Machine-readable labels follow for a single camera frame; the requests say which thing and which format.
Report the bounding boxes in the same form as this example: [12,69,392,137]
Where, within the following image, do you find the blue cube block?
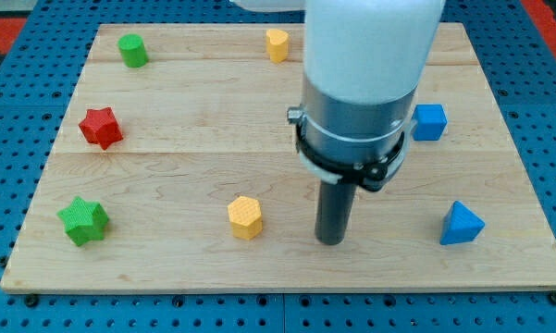
[413,104,448,142]

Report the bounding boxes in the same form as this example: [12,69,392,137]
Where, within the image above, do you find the yellow hexagon block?
[228,196,263,241]

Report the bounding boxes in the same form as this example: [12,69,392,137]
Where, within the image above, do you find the blue triangle block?
[439,201,486,245]

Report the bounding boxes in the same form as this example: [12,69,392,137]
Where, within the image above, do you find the green star block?
[56,196,109,246]

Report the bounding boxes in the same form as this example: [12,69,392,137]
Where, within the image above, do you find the red star block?
[79,107,123,150]

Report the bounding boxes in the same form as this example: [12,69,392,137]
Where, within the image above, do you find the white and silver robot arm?
[232,0,445,184]

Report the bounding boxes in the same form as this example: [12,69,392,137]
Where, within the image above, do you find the green cylinder block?
[117,33,149,68]

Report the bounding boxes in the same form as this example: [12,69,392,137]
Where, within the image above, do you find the light wooden board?
[1,23,556,294]

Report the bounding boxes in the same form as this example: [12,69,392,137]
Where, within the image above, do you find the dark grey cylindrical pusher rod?
[315,181,356,245]

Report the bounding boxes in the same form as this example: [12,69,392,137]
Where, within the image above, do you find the black clamp ring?
[287,105,406,193]

